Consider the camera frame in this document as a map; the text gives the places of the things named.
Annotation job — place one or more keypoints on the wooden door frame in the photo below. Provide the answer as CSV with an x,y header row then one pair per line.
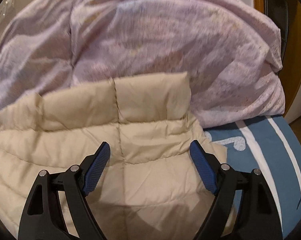
x,y
286,14

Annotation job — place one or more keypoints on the white wall socket panel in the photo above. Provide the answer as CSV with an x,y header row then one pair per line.
x,y
6,8

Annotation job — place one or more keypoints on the blue white-striped bed sheet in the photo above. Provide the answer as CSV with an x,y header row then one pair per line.
x,y
269,144

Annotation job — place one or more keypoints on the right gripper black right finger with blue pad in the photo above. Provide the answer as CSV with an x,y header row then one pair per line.
x,y
257,217

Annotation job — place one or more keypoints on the beige quilted down jacket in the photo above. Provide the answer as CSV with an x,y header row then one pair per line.
x,y
150,188

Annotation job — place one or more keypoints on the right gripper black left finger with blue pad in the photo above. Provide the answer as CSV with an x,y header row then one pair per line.
x,y
42,216

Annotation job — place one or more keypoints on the lilac floral duvet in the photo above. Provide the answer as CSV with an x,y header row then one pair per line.
x,y
231,51

